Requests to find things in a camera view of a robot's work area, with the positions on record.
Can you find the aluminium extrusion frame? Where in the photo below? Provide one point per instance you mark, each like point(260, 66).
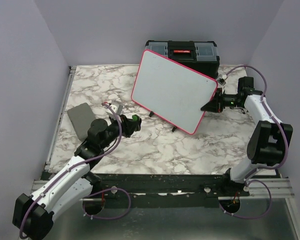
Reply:
point(33, 214)

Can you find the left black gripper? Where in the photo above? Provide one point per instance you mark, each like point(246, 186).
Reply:
point(128, 126)

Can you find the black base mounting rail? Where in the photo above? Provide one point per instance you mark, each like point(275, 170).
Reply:
point(116, 191)

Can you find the pink framed whiteboard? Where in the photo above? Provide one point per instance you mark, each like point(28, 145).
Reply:
point(172, 91)

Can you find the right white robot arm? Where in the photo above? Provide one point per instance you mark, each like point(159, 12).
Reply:
point(269, 143)

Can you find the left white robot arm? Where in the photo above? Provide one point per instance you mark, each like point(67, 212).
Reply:
point(86, 156)

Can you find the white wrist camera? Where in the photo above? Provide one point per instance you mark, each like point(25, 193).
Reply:
point(114, 110)
point(222, 81)

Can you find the grey sponge block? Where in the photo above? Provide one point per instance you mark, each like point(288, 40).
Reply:
point(81, 117)

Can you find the green bone-shaped eraser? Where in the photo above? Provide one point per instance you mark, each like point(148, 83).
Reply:
point(136, 119)

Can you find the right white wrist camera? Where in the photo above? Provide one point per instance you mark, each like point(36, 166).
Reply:
point(222, 81)

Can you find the black plastic toolbox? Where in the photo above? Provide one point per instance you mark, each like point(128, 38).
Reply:
point(201, 56)

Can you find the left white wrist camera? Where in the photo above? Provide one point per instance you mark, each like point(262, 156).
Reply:
point(114, 110)

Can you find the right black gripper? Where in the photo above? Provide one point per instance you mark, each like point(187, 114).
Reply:
point(215, 104)

